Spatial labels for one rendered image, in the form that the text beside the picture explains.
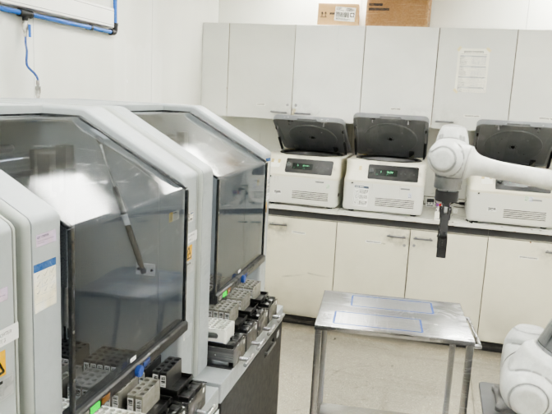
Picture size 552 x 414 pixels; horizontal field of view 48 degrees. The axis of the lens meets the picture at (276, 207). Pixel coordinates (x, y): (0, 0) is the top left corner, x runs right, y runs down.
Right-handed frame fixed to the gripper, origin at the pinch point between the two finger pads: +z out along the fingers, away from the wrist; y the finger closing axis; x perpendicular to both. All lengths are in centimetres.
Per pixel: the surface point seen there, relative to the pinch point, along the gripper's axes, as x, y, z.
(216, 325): 74, -12, 34
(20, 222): 76, -115, -23
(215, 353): 72, -17, 42
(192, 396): 66, -53, 40
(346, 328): 32, 15, 39
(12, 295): 75, -119, -11
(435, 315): -1, 44, 38
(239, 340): 66, -9, 39
